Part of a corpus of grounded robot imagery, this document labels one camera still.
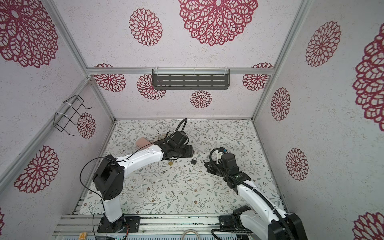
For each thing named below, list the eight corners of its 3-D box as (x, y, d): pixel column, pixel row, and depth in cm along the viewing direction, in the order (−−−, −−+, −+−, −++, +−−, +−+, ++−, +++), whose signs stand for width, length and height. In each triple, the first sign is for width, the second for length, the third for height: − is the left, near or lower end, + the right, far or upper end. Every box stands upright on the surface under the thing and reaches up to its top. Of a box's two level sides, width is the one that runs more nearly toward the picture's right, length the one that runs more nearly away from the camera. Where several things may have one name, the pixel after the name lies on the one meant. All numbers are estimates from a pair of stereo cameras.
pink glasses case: (135, 148, 105) (134, 147, 103) (138, 139, 110) (137, 137, 109) (149, 148, 105) (148, 147, 103) (151, 139, 110) (150, 137, 109)
